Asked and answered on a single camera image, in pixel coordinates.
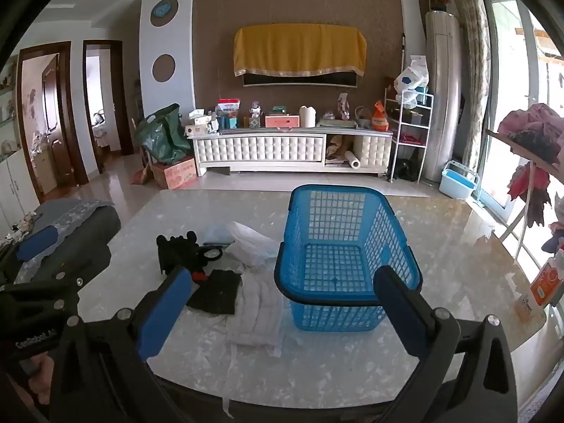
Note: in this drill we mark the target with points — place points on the white cupboard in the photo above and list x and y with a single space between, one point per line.
17 185

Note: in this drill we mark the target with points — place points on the white television cabinet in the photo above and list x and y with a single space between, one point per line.
255 150

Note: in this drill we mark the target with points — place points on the white plastic bag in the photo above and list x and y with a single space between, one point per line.
251 242

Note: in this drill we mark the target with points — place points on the black gloves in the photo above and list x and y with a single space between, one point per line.
176 251

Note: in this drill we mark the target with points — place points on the pink cloth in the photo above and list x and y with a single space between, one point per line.
533 123

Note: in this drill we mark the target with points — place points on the white metal rack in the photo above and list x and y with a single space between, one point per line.
409 144

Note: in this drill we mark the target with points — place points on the cardboard box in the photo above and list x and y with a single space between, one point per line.
176 174

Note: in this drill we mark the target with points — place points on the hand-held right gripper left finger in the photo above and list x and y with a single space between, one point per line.
165 313

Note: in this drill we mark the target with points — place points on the black tape roll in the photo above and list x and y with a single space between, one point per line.
204 254

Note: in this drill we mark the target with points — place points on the pink drawer box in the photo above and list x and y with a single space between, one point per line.
282 122

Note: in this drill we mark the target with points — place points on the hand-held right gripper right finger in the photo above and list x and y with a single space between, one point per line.
401 317

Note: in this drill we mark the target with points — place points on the red cloth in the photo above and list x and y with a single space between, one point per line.
528 189

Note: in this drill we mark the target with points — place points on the blue plastic basket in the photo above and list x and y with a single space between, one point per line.
308 317

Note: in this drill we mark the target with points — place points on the orange packet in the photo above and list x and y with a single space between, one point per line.
544 282

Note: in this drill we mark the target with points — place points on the standing air conditioner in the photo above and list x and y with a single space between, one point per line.
443 97

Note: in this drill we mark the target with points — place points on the green bag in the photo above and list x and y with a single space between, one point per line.
163 141

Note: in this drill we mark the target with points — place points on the light blue plastic bin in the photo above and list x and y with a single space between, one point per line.
456 187

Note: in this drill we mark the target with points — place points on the blue wall clock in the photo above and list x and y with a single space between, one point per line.
162 9

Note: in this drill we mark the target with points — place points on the white package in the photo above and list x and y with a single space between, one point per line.
409 79

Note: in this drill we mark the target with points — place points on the white cloth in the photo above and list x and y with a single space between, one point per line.
260 313

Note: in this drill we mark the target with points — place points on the white paper roll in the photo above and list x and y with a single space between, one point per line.
352 161

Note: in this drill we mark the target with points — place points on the floral curtain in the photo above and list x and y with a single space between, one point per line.
473 53

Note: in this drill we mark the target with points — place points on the orange bag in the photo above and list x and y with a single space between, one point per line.
379 119

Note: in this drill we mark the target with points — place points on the brown wooden door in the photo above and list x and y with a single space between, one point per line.
55 114

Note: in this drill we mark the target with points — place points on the person's left hand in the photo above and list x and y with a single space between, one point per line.
33 381

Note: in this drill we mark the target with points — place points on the dark knit cloth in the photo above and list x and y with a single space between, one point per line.
216 293

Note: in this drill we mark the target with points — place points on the red lid container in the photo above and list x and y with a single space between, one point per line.
228 106

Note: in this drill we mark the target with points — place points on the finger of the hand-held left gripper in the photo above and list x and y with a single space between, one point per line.
37 243
48 293

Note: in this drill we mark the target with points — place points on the round brown wall disc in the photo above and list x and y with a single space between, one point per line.
164 68

